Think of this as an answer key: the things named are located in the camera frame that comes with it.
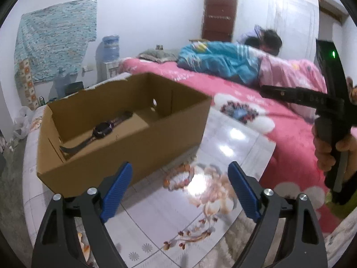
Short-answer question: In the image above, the pink bead bracelet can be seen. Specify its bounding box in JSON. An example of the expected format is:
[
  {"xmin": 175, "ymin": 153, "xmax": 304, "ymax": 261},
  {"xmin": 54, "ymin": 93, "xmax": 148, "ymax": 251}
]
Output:
[{"xmin": 163, "ymin": 164, "xmax": 193, "ymax": 191}]

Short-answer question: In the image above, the black bin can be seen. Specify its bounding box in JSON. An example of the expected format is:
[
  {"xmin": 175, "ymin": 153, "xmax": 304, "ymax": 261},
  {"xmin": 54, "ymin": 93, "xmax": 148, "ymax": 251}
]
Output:
[{"xmin": 65, "ymin": 82, "xmax": 85, "ymax": 99}]

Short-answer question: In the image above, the blue blanket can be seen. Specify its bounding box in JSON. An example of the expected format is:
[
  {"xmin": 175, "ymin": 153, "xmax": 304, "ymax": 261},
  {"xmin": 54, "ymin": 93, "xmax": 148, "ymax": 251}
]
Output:
[{"xmin": 177, "ymin": 41, "xmax": 264, "ymax": 86}]

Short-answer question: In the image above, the lilac pillow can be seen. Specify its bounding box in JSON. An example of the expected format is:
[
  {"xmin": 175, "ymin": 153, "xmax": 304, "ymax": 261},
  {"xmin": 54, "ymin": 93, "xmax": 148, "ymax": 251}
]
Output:
[{"xmin": 239, "ymin": 25, "xmax": 264, "ymax": 45}]

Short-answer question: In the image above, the brown cardboard box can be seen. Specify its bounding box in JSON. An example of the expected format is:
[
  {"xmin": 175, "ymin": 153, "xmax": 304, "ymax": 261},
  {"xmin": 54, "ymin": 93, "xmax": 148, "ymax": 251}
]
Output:
[{"xmin": 36, "ymin": 73, "xmax": 213, "ymax": 201}]

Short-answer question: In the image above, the person's right hand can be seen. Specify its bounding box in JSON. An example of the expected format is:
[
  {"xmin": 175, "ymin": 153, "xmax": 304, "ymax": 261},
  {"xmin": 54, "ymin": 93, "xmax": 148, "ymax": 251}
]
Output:
[{"xmin": 312, "ymin": 123, "xmax": 357, "ymax": 183}]

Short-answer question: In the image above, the brown wooden door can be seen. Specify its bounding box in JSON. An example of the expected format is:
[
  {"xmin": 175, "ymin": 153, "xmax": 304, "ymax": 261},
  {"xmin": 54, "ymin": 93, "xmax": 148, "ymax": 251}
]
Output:
[{"xmin": 202, "ymin": 0, "xmax": 238, "ymax": 43}]

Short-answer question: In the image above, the white water dispenser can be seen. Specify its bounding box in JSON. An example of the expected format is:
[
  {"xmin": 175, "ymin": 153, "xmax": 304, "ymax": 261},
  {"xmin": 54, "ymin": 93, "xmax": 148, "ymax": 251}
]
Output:
[{"xmin": 100, "ymin": 60, "xmax": 121, "ymax": 81}]

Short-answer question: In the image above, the floral tablecloth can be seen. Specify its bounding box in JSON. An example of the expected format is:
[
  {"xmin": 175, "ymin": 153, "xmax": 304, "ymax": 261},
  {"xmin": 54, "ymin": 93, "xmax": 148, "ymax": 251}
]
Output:
[{"xmin": 22, "ymin": 100, "xmax": 276, "ymax": 268}]

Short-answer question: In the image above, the spare blue water bottle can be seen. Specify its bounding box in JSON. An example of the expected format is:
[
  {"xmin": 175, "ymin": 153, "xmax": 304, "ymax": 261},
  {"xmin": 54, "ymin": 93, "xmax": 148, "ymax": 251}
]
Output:
[{"xmin": 54, "ymin": 71, "xmax": 71, "ymax": 99}]

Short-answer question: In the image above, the blue water dispenser bottle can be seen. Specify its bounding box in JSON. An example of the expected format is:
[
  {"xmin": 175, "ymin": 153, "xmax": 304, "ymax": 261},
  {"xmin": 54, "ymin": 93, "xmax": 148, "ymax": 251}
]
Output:
[{"xmin": 101, "ymin": 35, "xmax": 121, "ymax": 62}]

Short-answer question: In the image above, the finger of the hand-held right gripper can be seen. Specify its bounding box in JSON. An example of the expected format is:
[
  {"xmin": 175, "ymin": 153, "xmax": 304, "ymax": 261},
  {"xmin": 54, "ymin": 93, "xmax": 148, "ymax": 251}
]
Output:
[{"xmin": 261, "ymin": 85, "xmax": 348, "ymax": 115}]

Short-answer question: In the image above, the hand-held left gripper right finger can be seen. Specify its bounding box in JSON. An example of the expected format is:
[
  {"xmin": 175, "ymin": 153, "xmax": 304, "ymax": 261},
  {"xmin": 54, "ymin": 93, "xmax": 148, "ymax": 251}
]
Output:
[{"xmin": 227, "ymin": 161, "xmax": 328, "ymax": 268}]

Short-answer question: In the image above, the white plastic bag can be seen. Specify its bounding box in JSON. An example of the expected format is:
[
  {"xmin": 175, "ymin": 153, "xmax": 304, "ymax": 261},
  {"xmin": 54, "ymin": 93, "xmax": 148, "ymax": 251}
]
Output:
[{"xmin": 13, "ymin": 106, "xmax": 35, "ymax": 139}]

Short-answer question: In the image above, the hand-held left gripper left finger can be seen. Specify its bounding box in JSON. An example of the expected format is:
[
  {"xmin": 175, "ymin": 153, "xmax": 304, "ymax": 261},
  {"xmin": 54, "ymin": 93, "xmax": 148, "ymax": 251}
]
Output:
[{"xmin": 31, "ymin": 162, "xmax": 133, "ymax": 268}]

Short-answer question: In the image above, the black smart watch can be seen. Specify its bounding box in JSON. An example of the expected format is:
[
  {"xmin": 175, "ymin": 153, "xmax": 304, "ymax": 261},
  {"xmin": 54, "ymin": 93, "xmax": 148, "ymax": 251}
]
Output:
[{"xmin": 59, "ymin": 111, "xmax": 134, "ymax": 153}]

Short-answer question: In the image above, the teal patterned wall cloth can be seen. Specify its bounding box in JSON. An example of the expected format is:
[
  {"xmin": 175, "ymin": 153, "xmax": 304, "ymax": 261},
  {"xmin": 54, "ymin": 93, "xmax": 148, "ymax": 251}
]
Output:
[{"xmin": 14, "ymin": 0, "xmax": 98, "ymax": 109}]

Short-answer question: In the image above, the white wardrobe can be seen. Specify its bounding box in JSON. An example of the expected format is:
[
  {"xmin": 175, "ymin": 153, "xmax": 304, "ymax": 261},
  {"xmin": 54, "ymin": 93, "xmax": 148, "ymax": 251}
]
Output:
[{"xmin": 240, "ymin": 0, "xmax": 320, "ymax": 63}]

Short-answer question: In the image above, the grey pillow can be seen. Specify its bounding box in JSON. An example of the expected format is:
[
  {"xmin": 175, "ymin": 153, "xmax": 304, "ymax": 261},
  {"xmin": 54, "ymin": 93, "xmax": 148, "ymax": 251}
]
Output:
[{"xmin": 137, "ymin": 48, "xmax": 181, "ymax": 63}]

